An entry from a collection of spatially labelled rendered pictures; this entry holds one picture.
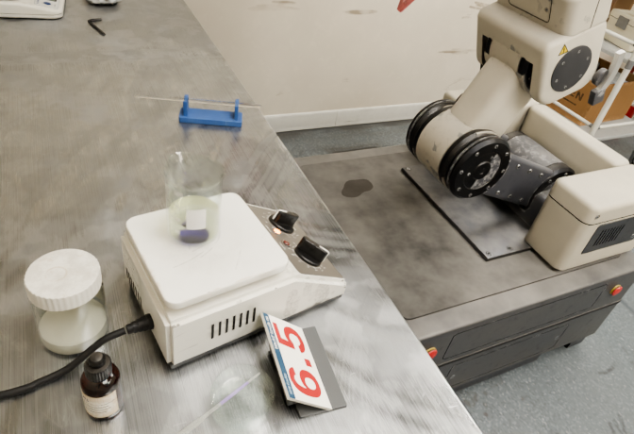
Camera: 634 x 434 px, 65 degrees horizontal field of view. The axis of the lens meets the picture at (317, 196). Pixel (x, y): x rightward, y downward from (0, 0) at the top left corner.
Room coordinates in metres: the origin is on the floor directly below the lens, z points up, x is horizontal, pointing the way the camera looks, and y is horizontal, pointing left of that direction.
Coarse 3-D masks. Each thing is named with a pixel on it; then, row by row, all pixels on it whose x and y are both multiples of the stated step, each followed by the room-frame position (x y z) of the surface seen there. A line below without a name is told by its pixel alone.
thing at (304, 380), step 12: (276, 324) 0.31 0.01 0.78; (276, 336) 0.29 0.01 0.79; (288, 336) 0.30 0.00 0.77; (300, 336) 0.31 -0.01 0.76; (288, 348) 0.28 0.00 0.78; (300, 348) 0.30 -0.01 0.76; (288, 360) 0.27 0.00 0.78; (300, 360) 0.28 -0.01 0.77; (288, 372) 0.26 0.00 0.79; (300, 372) 0.27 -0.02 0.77; (312, 372) 0.28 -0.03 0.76; (300, 384) 0.25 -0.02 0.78; (312, 384) 0.26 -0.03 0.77; (300, 396) 0.24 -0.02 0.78; (312, 396) 0.25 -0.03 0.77; (324, 396) 0.26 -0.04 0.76
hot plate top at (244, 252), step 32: (128, 224) 0.34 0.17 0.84; (160, 224) 0.35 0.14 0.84; (224, 224) 0.37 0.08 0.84; (256, 224) 0.38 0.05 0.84; (160, 256) 0.31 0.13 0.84; (192, 256) 0.32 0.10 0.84; (224, 256) 0.33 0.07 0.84; (256, 256) 0.33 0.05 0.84; (160, 288) 0.28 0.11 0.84; (192, 288) 0.28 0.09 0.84; (224, 288) 0.29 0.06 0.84
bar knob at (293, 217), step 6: (276, 210) 0.43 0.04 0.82; (282, 210) 0.43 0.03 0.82; (270, 216) 0.43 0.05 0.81; (276, 216) 0.42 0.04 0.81; (282, 216) 0.43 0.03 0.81; (288, 216) 0.43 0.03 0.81; (294, 216) 0.44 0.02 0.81; (276, 222) 0.42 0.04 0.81; (282, 222) 0.43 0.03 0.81; (288, 222) 0.43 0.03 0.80; (294, 222) 0.44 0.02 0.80; (282, 228) 0.42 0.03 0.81; (288, 228) 0.42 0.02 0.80
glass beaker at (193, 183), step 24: (168, 168) 0.35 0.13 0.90; (192, 168) 0.37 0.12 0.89; (216, 168) 0.37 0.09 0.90; (168, 192) 0.33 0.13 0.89; (192, 192) 0.33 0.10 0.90; (216, 192) 0.34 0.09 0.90; (168, 216) 0.34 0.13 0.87; (192, 216) 0.33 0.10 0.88; (216, 216) 0.34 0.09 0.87; (192, 240) 0.33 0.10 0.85
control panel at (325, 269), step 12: (264, 216) 0.43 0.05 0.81; (276, 228) 0.41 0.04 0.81; (300, 228) 0.45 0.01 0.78; (276, 240) 0.39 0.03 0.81; (288, 240) 0.40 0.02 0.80; (300, 240) 0.42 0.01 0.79; (288, 252) 0.37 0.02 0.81; (300, 264) 0.36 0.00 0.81; (324, 264) 0.39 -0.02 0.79; (336, 276) 0.38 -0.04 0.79
